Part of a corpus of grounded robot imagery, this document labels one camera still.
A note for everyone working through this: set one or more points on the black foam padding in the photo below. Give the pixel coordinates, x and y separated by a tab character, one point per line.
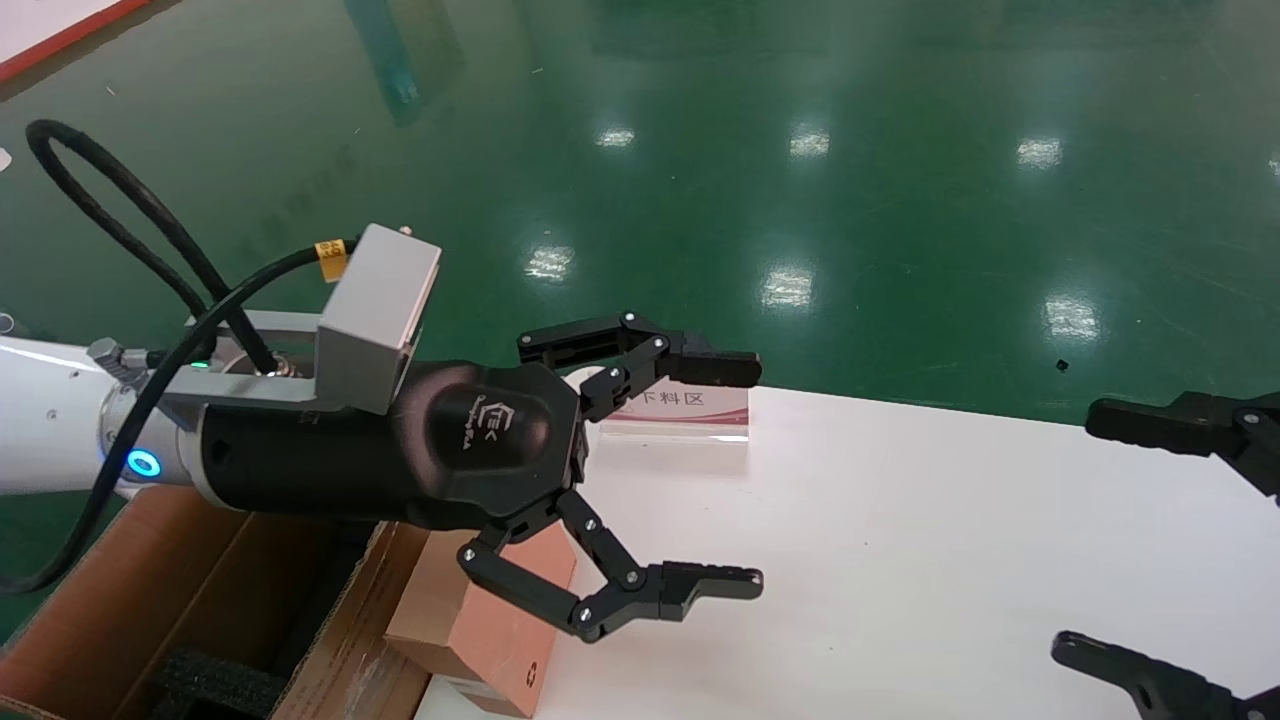
215	685

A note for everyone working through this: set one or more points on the small cardboard box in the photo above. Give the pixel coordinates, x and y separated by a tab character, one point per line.
500	640

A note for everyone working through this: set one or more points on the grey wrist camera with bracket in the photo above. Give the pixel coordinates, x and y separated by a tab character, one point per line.
375	300

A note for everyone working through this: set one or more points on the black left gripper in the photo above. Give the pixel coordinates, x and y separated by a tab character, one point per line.
330	465

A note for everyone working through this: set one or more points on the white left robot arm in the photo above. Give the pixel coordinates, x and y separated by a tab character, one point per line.
50	420

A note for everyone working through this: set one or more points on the acrylic sign with Chinese text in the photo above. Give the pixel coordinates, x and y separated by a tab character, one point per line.
690	410

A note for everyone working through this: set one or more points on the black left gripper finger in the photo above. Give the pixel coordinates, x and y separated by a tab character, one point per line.
660	590
720	368

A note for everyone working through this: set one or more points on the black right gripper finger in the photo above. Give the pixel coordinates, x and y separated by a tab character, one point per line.
1150	425
1150	682

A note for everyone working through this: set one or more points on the large cardboard box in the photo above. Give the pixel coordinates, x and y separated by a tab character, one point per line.
100	600

